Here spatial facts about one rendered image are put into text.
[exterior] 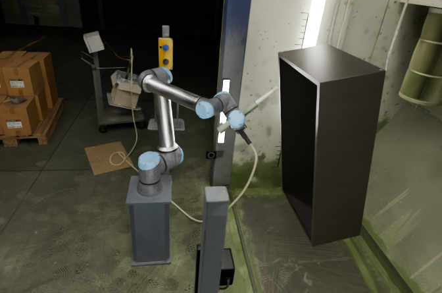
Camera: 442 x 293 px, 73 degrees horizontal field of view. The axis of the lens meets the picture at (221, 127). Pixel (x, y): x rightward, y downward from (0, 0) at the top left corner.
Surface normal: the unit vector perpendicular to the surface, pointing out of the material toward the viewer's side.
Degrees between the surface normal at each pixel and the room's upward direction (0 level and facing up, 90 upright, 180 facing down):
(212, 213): 90
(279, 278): 0
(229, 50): 90
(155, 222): 90
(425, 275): 57
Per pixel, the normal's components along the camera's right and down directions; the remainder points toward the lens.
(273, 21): 0.14, 0.47
